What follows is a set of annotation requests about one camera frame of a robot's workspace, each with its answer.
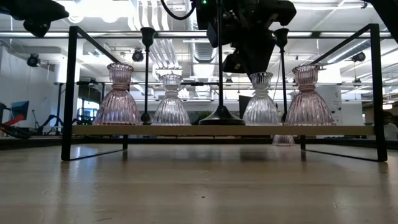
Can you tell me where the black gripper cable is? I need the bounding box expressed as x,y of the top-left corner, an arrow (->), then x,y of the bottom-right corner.
160,0 -> 197,21

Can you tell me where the black computer monitor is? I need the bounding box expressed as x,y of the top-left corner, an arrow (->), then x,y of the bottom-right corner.
238,95 -> 250,119

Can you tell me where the person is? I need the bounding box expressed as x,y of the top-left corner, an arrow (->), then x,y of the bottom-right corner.
382,111 -> 398,141

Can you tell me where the red bar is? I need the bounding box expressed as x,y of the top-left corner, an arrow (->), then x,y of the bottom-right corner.
0,114 -> 25,127

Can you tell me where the clear ribbed glass candle holder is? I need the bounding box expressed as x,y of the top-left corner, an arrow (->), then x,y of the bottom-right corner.
242,72 -> 282,126
151,73 -> 192,126

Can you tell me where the wooden shelf with black legs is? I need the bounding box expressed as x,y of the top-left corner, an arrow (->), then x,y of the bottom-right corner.
61,23 -> 389,162

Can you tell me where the tall black candlestick holder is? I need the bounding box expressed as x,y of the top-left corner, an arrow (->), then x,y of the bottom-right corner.
139,27 -> 157,125
273,27 -> 290,123
198,0 -> 246,126

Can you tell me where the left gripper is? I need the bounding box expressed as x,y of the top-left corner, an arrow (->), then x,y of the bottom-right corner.
207,0 -> 297,76

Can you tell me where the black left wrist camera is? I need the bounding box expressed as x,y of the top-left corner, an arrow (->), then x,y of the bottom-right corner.
221,50 -> 247,75

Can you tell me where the black metal table frame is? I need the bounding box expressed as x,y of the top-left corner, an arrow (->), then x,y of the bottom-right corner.
0,136 -> 398,151

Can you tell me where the blue computer monitor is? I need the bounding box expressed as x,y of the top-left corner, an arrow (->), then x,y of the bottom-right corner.
11,100 -> 30,121

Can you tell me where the pink ribbed glass candle holder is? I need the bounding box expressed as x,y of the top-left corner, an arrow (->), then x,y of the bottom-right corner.
284,64 -> 336,126
92,63 -> 142,126
272,134 -> 296,147

